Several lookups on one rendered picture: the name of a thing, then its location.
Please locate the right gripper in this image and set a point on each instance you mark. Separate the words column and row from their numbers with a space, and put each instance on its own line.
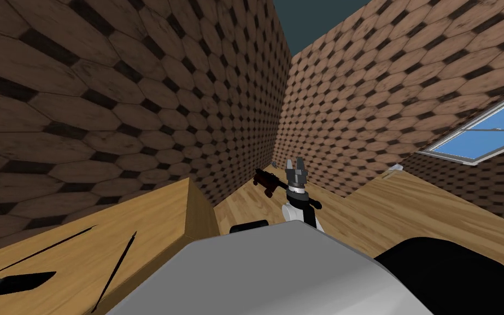
column 297, row 177

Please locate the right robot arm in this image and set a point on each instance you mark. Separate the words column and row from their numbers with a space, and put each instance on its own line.
column 453, row 284

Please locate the dark red black object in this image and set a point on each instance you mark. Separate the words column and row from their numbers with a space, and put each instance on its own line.
column 265, row 179

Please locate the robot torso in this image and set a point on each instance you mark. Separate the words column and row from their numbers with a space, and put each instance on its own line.
column 274, row 275

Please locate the light wooden cabinet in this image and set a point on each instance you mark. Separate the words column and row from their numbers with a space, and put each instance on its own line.
column 147, row 218

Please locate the white framed window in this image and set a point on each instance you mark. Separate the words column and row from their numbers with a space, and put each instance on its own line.
column 488, row 138

